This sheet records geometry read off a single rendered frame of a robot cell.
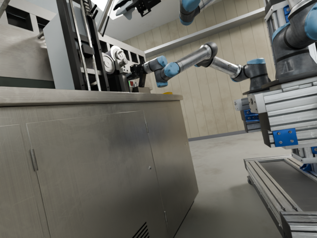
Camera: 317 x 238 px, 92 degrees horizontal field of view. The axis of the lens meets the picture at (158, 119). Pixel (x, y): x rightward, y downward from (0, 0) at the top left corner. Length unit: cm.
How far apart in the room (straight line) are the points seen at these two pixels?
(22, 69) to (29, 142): 76
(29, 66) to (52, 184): 86
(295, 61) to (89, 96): 86
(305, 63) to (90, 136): 91
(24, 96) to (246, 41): 411
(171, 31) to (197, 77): 133
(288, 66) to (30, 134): 99
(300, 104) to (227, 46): 339
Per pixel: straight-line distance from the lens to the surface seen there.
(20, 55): 125
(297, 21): 86
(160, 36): 449
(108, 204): 64
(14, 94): 49
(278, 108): 88
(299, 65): 91
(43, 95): 51
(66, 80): 103
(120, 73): 111
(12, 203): 51
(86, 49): 87
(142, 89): 125
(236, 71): 144
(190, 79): 401
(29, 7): 146
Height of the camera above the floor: 76
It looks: 1 degrees down
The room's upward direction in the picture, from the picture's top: 12 degrees counter-clockwise
